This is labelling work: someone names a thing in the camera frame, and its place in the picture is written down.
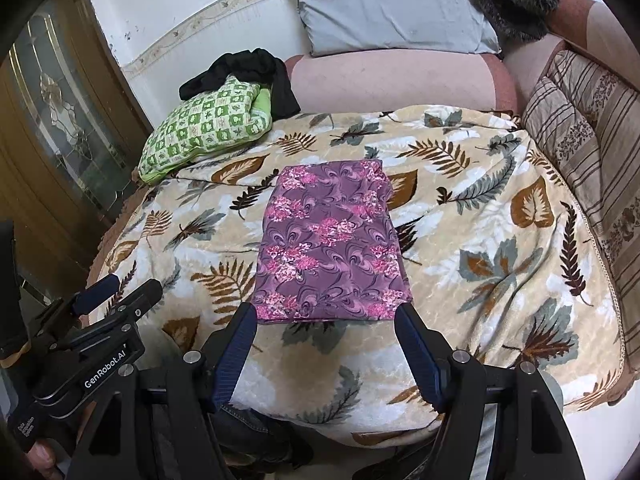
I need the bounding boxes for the purple pink floral cloth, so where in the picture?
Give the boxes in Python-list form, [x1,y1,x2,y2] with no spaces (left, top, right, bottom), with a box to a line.
[250,159,412,324]

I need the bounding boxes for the left hand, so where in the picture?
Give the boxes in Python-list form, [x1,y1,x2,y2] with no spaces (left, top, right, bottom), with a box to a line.
[26,441,64,480]

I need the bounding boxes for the wooden glass door cabinet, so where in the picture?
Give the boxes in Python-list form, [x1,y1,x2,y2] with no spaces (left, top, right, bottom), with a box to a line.
[1,0,151,299]

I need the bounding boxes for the beige leaf pattern blanket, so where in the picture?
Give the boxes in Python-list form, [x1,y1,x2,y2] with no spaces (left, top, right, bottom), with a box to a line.
[91,106,625,446]

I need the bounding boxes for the green white checked pillow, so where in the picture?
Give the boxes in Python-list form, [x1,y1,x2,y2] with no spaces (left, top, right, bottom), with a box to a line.
[138,75,272,184]

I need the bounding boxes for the brown striped cushion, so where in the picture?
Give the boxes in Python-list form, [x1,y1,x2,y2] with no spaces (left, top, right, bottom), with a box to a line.
[522,50,639,370]

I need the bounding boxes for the black garment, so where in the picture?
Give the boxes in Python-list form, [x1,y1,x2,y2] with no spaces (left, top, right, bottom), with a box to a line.
[179,48,300,122]

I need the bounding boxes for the dark furry cushion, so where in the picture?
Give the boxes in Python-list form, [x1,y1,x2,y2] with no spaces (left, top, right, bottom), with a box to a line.
[473,0,560,46]

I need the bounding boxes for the grey pillow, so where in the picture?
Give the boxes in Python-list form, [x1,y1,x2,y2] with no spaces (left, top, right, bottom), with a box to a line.
[297,0,501,56]

